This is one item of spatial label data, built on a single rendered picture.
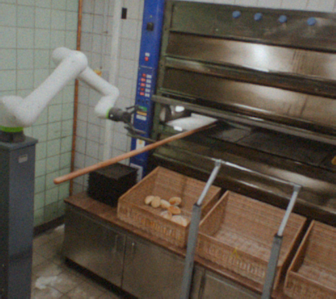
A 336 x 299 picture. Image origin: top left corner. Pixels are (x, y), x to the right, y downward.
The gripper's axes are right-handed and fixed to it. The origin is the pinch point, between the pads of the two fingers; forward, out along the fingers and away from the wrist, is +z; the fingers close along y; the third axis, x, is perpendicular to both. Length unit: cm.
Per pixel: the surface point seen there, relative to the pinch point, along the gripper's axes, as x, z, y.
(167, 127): -55, -17, 16
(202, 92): -54, 9, -16
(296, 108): -55, 75, -19
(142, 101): -52, -41, 0
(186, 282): 5, 46, 89
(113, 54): -53, -74, -32
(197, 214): 5, 47, 43
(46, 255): -3, -86, 133
